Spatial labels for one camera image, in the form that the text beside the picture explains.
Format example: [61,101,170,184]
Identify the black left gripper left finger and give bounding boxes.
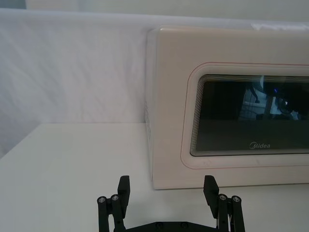
[97,175,131,232]

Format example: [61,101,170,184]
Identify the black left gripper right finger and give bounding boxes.
[203,175,246,232]

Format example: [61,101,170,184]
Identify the white table cloth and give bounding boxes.
[0,122,309,232]

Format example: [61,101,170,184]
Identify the cream microwave oven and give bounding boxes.
[144,26,309,192]

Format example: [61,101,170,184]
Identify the white curtain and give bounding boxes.
[0,8,309,161]

